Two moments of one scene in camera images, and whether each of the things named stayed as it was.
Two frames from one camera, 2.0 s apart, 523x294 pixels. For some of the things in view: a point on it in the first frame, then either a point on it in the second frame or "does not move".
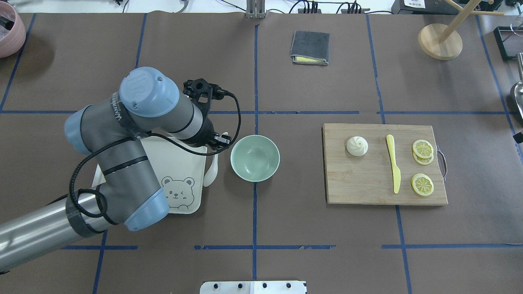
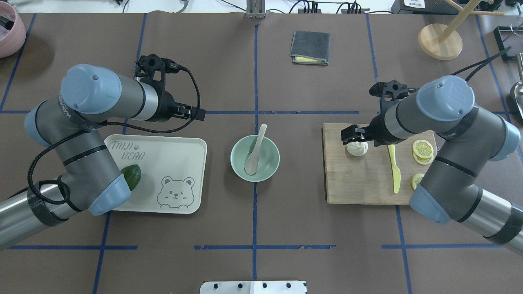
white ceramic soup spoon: x=211 y=176 → x=251 y=166
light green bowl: x=255 y=158 does not move
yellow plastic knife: x=396 y=173 does not move
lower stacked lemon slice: x=422 y=161 does not move
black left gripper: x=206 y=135 → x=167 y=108
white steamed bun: x=357 y=146 does not move
